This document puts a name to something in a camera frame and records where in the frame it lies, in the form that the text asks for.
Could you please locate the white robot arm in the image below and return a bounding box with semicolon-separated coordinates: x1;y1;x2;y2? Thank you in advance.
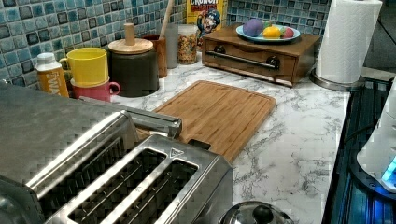
357;81;396;193

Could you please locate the stainless steel toaster oven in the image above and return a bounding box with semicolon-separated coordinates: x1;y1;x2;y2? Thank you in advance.
0;83;137;224

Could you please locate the bamboo cutting board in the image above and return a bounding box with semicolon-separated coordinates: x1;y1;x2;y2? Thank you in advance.
155;80;276;162

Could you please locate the clear jar of colourful cereal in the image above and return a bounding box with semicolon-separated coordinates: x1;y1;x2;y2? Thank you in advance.
177;24;198;64

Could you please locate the brown utensil holder cup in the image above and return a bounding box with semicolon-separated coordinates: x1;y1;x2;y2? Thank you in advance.
144;35;167;78

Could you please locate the dark canister with wooden lid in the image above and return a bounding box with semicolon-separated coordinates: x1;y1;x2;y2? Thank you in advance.
108;23;159;97

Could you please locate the wooden spoon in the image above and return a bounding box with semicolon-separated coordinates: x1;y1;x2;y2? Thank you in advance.
159;0;175;40

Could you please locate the stainless steel two-slot toaster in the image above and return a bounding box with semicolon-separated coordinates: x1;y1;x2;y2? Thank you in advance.
44;133;234;224

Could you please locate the yellow cereal box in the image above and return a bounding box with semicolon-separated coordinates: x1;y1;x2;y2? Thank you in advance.
186;0;228;50

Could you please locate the pink ceramic mug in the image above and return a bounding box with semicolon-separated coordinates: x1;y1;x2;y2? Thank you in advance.
70;79;121;102

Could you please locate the purple toy fruit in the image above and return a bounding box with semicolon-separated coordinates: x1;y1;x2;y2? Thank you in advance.
243;19;263;36

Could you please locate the wooden drawer box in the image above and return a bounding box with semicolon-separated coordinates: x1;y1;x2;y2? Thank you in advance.
202;23;319;87

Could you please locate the yellow toy lemon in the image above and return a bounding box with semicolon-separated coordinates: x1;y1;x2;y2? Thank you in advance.
262;26;281;39

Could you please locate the green and red toy fruit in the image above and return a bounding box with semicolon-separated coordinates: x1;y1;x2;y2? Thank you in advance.
263;21;272;29

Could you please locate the yellow plastic cup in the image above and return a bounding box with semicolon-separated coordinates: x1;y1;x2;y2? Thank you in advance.
61;48;108;87

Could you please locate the red toy strawberry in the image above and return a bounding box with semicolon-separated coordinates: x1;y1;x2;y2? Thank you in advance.
282;27;294;38

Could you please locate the metal paper towel holder base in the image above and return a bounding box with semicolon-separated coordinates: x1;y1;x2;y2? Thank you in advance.
309;69;365;92

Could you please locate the orange juice bottle white cap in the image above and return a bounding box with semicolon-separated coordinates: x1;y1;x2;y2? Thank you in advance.
35;52;69;97

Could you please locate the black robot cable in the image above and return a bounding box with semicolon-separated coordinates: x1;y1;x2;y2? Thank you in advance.
343;123;376;145

